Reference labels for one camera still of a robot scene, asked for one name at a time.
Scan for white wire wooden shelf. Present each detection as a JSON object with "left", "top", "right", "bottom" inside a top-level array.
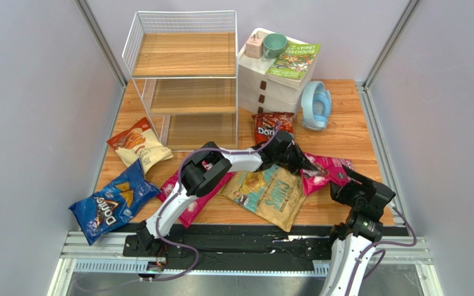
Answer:
[{"left": 122, "top": 10, "right": 238, "bottom": 151}]

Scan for red Doritos bag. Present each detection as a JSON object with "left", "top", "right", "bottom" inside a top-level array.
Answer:
[{"left": 252, "top": 112, "right": 295, "bottom": 144}]

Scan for cream orange chips bag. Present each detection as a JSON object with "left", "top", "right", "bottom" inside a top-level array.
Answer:
[{"left": 107, "top": 117, "right": 173, "bottom": 174}]

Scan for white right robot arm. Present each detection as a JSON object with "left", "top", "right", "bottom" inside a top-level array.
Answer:
[{"left": 320, "top": 165, "right": 396, "bottom": 295}]

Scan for green mug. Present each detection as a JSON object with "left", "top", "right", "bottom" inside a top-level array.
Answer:
[{"left": 263, "top": 33, "right": 288, "bottom": 59}]

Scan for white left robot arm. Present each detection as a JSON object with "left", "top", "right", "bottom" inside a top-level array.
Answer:
[{"left": 124, "top": 131, "right": 317, "bottom": 257}]

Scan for pink cube adapter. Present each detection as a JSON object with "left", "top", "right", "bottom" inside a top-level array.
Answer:
[{"left": 244, "top": 33, "right": 264, "bottom": 59}]

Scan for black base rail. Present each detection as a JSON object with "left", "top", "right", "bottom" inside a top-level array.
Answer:
[{"left": 122, "top": 221, "right": 410, "bottom": 274}]

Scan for light blue headphones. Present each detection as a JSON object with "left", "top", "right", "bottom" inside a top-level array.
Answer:
[{"left": 301, "top": 81, "right": 332, "bottom": 131}]

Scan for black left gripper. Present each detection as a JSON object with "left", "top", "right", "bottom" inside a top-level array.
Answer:
[{"left": 273, "top": 143, "right": 318, "bottom": 175}]

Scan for green treehouse book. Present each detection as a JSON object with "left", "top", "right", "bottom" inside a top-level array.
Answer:
[{"left": 266, "top": 43, "right": 321, "bottom": 80}]

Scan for tan kettle chips bag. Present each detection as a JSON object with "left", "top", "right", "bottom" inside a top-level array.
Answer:
[{"left": 218, "top": 165, "right": 305, "bottom": 232}]

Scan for pink real chips bag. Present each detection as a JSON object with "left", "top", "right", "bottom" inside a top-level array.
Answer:
[
  {"left": 300, "top": 152, "right": 354, "bottom": 195},
  {"left": 157, "top": 171, "right": 235, "bottom": 228}
]

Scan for blue Doritos bag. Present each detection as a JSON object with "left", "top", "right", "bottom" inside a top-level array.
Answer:
[{"left": 69, "top": 160, "right": 160, "bottom": 245}]

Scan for white drawer cabinet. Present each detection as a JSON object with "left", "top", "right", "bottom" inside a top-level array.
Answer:
[{"left": 238, "top": 46, "right": 317, "bottom": 113}]

